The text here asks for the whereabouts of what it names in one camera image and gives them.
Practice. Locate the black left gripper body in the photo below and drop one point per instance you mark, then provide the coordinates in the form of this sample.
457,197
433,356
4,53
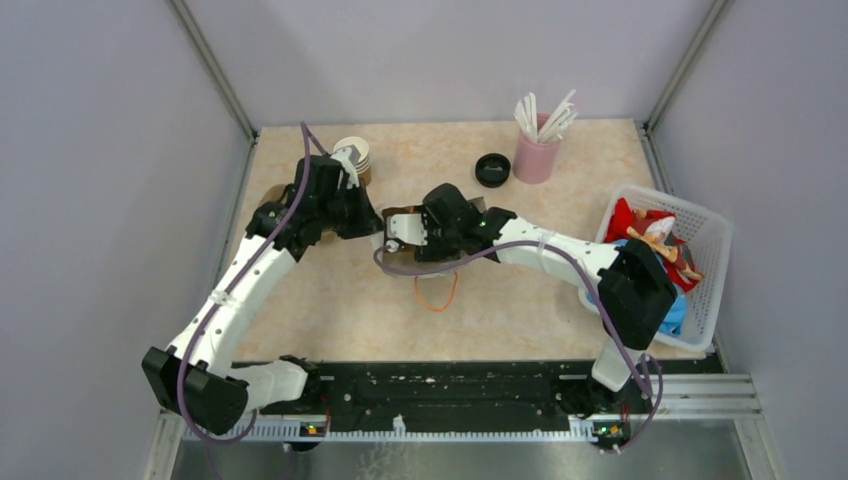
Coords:
347,213

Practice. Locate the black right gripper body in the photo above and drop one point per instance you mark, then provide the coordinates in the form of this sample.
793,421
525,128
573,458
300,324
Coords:
441,242

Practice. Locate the cream paper gift bag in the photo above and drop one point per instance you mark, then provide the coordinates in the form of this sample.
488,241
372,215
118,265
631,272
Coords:
398,267

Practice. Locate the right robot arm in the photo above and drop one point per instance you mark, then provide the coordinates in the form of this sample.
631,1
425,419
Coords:
626,283

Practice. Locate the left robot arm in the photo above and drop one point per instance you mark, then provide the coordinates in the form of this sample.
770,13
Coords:
194,375

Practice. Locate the stack of paper cups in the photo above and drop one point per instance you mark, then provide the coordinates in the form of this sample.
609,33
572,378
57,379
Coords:
360,156

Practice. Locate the spare black cup lid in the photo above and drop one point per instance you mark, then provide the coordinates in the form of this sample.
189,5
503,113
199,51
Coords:
492,170

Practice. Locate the pink straw holder cup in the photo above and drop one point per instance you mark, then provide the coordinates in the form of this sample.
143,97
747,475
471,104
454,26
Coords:
533,162

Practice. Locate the white wrapped straws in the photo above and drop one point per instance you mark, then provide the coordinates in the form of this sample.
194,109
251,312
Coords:
545,128

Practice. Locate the red snack packet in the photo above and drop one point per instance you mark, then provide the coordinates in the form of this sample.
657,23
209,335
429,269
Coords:
655,228

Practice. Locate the blue cartoon packet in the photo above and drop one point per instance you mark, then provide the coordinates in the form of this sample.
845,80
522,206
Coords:
671,326

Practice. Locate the white plastic basket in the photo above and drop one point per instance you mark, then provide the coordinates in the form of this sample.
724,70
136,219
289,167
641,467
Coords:
708,236

